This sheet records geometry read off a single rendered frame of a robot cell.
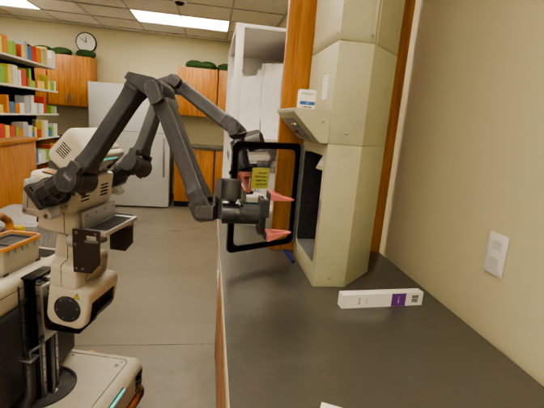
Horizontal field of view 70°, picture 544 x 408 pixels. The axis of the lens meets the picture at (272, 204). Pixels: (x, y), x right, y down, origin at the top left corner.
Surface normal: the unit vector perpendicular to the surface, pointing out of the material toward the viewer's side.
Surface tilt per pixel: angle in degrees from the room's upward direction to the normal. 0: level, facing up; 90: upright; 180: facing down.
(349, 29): 90
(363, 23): 90
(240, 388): 0
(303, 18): 90
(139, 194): 90
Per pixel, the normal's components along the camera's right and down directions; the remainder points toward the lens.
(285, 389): 0.08, -0.97
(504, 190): -0.99, -0.04
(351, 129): 0.15, 0.22
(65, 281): -0.11, 0.20
